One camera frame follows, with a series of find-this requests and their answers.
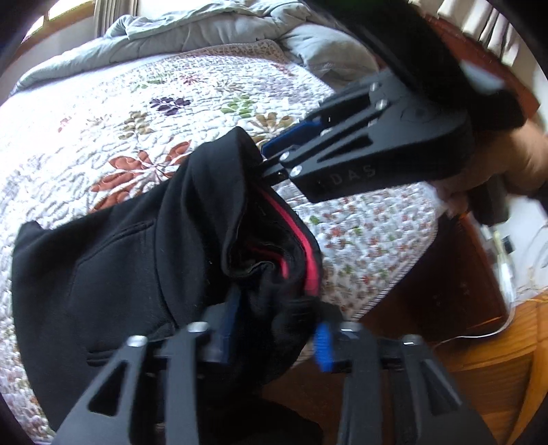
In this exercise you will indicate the grey blue duvet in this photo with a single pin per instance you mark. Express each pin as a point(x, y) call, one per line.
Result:
point(200, 24)

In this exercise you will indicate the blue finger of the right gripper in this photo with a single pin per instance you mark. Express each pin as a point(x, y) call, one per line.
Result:
point(298, 134)

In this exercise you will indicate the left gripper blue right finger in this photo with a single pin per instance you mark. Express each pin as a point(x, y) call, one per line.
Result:
point(323, 347)

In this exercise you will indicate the grey pillow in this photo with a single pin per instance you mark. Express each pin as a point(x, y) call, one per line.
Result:
point(334, 57)

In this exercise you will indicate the floral quilted bedspread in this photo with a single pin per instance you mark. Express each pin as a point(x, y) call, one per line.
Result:
point(71, 146)

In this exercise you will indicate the black pants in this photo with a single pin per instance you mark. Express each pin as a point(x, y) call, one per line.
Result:
point(153, 264)

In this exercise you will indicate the dark wooden headboard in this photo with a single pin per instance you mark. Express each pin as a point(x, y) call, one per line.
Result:
point(465, 49)

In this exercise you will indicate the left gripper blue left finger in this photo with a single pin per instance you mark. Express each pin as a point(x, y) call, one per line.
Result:
point(221, 319)

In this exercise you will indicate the person right hand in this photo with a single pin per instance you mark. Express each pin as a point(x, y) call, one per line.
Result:
point(518, 156)

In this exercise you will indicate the grey window curtain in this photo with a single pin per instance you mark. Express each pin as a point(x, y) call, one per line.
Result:
point(106, 12)

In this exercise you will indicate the beige wall curtain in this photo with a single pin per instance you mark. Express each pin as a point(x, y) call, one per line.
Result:
point(479, 20)

